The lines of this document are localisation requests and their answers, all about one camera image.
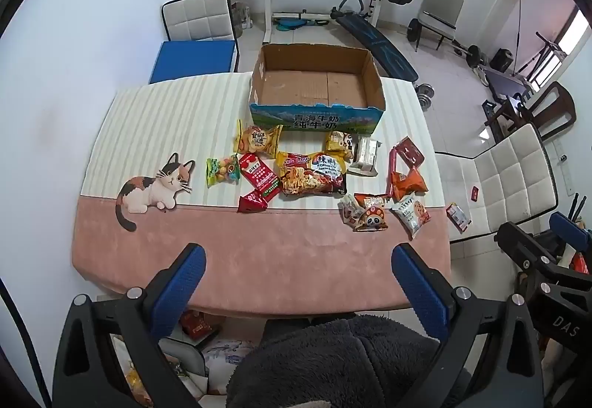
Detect panda print snack packet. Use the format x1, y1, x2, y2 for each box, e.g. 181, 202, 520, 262
354, 194, 390, 232

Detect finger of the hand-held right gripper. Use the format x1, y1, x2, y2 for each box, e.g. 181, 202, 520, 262
549, 211, 592, 251
496, 221, 562, 272

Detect dark red snack packet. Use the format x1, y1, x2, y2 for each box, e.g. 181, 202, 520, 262
387, 136, 425, 196

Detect white grey snack packet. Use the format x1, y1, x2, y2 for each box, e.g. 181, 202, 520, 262
348, 136, 382, 176

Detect striped cat print tablecloth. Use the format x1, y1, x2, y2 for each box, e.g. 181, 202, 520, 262
70, 74, 451, 309

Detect green colourful candy packet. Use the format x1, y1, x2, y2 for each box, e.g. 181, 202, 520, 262
206, 155, 241, 189

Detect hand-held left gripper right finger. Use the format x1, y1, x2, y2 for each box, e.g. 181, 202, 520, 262
391, 243, 545, 408

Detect dark sit-up bench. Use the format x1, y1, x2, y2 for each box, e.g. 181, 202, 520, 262
329, 0, 419, 81

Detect red snack bag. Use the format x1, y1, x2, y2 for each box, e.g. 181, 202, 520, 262
179, 310, 219, 341

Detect orange snack packet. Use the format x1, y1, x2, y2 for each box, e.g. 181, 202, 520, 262
391, 167, 428, 200

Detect white cookie print packet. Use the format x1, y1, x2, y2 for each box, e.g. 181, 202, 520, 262
391, 199, 432, 238

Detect cardboard box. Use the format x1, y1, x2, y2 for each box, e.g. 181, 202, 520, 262
248, 43, 387, 133

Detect white quilted chair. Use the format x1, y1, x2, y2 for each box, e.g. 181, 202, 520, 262
435, 123, 560, 244
161, 0, 240, 73

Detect black tripod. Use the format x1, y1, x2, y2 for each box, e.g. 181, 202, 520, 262
513, 31, 562, 76

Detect yellow egg cookie packet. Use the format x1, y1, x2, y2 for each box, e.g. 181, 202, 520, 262
234, 120, 284, 157

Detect white red snack packet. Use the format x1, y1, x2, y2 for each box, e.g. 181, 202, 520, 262
337, 196, 366, 226

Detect chrome dumbbell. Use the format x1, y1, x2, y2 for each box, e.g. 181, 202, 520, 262
415, 83, 436, 113

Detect short black plate barbell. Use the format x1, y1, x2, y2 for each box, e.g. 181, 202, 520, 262
407, 10, 486, 68

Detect small red snack packet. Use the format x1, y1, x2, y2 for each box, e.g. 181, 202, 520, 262
237, 189, 270, 213

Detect tall red snack packet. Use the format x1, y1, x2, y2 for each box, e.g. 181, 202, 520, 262
239, 153, 283, 200

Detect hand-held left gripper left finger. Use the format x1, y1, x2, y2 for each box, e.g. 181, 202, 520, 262
52, 243, 206, 408

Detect black speaker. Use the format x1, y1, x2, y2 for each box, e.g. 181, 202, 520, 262
489, 48, 513, 73

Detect blue seat cushion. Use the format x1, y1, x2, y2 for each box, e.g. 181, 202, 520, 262
149, 40, 236, 85

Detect dark wooden chair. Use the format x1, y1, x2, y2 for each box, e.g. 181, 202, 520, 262
483, 81, 578, 145

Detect small yellow brown packet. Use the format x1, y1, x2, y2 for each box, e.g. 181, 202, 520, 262
324, 130, 356, 161

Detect small red white packet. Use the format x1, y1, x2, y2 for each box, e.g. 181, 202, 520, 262
445, 203, 472, 233

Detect clear plastic jars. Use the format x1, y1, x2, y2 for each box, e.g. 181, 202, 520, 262
231, 1, 253, 31

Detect grey fleece clothing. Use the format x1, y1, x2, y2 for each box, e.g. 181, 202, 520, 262
226, 315, 468, 408

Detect instant noodle packet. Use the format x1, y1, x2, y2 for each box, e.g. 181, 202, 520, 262
276, 151, 347, 197

